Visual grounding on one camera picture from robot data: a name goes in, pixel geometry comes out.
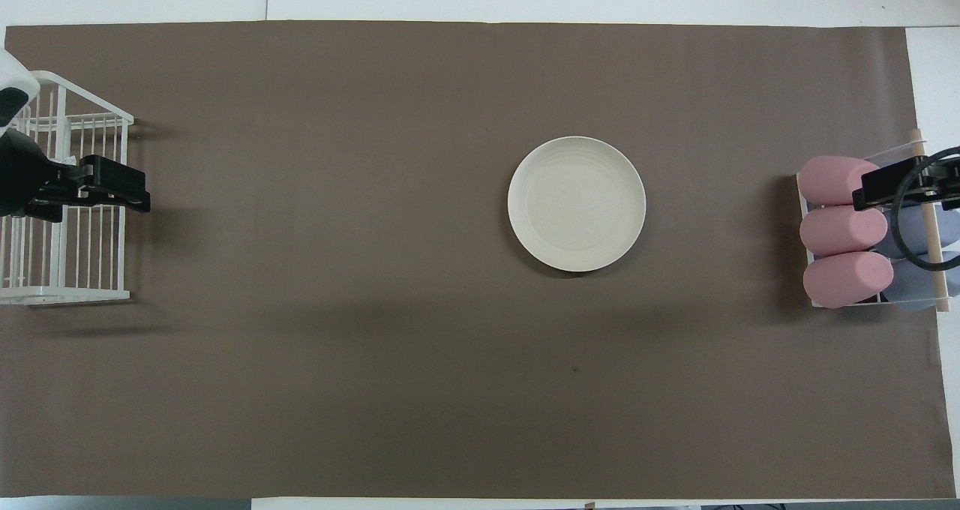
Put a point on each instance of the pink plastic cup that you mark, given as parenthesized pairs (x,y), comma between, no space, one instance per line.
(840,231)
(846,279)
(829,180)

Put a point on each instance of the cup rack with wooden rod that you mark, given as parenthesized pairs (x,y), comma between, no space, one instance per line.
(934,229)

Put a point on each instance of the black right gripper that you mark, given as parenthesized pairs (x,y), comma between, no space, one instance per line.
(946,184)

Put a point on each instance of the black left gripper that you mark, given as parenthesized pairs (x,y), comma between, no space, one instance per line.
(26,180)

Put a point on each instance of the brown table mat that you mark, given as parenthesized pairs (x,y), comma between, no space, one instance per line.
(375,307)

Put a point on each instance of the cream round plate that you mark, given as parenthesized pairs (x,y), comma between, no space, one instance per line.
(576,204)

